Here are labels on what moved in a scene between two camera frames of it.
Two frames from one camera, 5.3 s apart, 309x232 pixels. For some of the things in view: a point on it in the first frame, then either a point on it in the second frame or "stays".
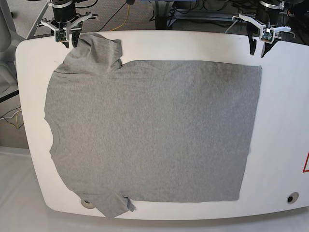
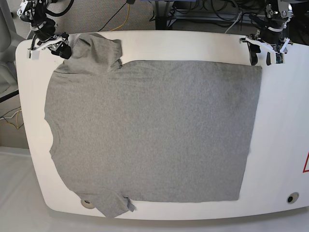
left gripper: [63, 34] to [64, 50]
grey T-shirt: [151, 130] stays
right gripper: [267, 33] to [254, 49]
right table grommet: [292, 197] stays
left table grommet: [87, 204] stays
